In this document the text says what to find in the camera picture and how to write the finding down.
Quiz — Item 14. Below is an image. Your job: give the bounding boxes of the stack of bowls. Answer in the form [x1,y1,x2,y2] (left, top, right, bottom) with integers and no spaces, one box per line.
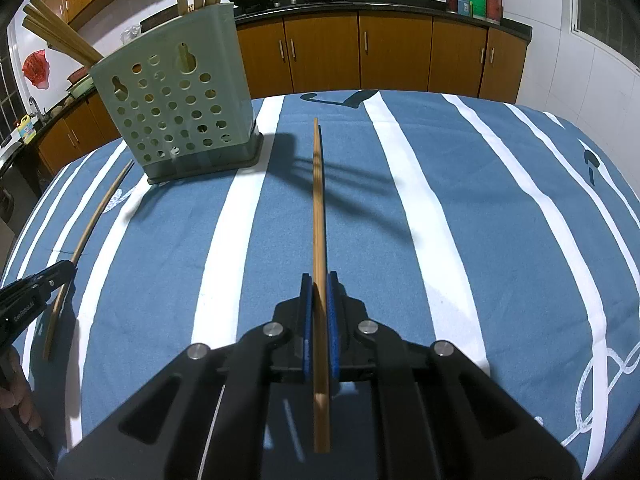
[66,64,97,98]

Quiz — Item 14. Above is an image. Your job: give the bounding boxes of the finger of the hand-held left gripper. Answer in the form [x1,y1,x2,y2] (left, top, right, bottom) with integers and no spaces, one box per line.
[27,259,77,295]

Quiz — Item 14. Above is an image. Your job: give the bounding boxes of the barred window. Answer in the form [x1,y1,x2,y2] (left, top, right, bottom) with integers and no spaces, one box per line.
[570,0,640,68]

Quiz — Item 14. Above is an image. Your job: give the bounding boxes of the red plastic bag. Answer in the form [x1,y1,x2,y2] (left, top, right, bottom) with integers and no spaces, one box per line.
[21,50,52,90]

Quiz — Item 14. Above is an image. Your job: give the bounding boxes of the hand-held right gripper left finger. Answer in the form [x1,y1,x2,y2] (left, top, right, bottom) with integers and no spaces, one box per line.
[55,272,315,480]

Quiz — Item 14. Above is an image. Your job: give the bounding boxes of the person's left hand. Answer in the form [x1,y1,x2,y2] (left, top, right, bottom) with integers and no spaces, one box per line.
[0,347,43,433]

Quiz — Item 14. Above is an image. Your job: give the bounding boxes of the blue white striped tablecloth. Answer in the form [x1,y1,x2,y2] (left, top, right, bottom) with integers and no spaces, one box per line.
[0,89,640,480]

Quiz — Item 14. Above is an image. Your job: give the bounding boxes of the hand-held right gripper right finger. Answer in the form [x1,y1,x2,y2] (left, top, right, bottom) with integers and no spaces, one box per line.
[326,270,583,480]

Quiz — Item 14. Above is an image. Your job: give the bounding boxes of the brown kitchen counter cabinets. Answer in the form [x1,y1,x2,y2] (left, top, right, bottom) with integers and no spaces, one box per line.
[37,0,533,176]

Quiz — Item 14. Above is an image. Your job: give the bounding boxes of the green perforated chopstick holder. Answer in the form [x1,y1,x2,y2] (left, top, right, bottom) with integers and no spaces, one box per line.
[90,2,265,185]

